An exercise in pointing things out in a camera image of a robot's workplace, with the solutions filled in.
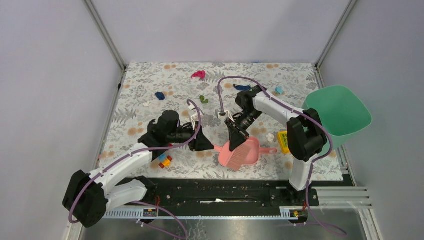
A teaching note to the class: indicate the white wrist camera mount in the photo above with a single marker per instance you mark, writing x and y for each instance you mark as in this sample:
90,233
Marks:
222,113
194,121

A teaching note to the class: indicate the yellow grid toy block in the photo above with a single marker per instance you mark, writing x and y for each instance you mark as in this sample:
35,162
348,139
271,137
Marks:
282,138

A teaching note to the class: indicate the white paper ball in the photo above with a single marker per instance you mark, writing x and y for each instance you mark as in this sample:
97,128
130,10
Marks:
270,137

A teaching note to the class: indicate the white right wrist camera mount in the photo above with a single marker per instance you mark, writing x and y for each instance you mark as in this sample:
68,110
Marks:
222,113

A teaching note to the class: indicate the pink hand brush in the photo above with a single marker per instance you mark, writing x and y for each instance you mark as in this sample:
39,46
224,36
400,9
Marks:
232,159

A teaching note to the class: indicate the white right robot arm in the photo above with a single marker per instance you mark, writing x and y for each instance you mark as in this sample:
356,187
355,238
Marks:
306,135

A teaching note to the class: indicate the black table edge rail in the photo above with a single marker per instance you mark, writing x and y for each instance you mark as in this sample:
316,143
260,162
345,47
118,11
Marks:
221,198

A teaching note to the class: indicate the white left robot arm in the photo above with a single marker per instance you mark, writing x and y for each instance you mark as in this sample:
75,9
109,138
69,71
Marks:
90,195

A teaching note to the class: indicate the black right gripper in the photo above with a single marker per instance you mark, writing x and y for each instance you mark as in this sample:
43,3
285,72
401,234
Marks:
236,138

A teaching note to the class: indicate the green paper scrap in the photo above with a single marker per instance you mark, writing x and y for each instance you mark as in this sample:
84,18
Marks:
203,99

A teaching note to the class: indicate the toy car with yellow block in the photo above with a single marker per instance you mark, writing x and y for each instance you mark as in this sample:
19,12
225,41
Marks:
164,161

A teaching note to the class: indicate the green waste bin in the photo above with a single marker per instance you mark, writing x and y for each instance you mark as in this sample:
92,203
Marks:
341,112

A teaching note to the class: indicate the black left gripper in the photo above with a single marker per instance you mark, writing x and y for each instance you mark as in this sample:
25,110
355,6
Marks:
201,143

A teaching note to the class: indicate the pink plastic dustpan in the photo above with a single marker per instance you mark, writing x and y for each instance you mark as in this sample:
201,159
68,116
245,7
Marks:
257,151

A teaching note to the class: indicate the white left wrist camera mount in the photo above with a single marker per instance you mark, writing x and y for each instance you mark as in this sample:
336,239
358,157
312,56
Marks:
194,121

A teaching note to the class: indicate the floral tablecloth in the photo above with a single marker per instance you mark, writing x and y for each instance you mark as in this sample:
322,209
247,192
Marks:
143,79

